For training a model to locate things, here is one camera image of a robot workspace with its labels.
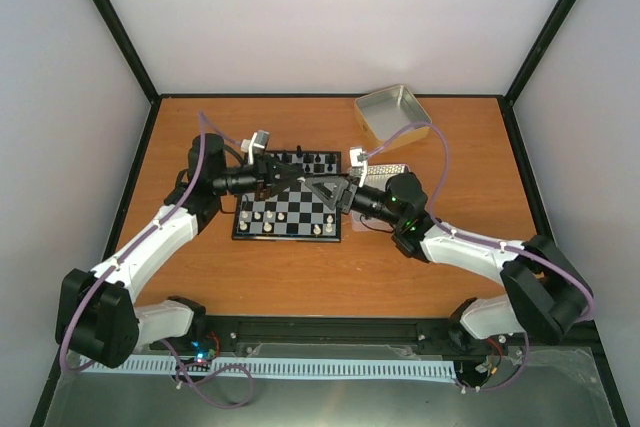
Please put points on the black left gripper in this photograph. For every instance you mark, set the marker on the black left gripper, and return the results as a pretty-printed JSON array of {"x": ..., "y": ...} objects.
[{"x": 264, "y": 167}]

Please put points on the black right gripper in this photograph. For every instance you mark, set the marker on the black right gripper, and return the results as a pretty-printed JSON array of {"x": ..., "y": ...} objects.
[{"x": 340, "y": 183}]

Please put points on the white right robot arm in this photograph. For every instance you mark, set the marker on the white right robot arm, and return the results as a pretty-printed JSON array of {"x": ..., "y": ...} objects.
[{"x": 543, "y": 297}]

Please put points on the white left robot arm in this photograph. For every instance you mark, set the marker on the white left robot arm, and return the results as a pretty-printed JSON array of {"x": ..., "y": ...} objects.
[{"x": 97, "y": 315}]

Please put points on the black and silver chessboard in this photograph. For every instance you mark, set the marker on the black and silver chessboard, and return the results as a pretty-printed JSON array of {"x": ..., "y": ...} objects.
[{"x": 302, "y": 208}]

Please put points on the silver embossed tin tray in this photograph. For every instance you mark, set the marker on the silver embossed tin tray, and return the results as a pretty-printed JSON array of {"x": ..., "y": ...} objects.
[{"x": 376, "y": 177}]

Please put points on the gold square tin box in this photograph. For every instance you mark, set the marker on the gold square tin box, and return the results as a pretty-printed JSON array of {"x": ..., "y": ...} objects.
[{"x": 392, "y": 117}]

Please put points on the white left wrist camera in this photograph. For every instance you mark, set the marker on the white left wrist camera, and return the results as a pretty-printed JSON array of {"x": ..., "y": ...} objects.
[{"x": 255, "y": 147}]

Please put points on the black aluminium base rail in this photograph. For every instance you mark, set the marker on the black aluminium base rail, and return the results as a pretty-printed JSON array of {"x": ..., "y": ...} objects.
[{"x": 233, "y": 333}]

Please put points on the light blue slotted cable duct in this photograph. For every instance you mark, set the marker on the light blue slotted cable duct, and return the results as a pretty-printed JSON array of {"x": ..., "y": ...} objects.
[{"x": 286, "y": 368}]

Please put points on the black frame post left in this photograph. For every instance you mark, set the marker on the black frame post left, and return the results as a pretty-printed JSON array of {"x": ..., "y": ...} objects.
[{"x": 123, "y": 41}]

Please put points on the black frame post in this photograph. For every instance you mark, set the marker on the black frame post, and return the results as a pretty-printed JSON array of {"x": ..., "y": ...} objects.
[
  {"x": 544, "y": 39},
  {"x": 123, "y": 41}
]

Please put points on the black frame post right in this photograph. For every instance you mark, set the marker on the black frame post right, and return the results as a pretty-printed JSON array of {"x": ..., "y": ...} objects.
[{"x": 544, "y": 39}]

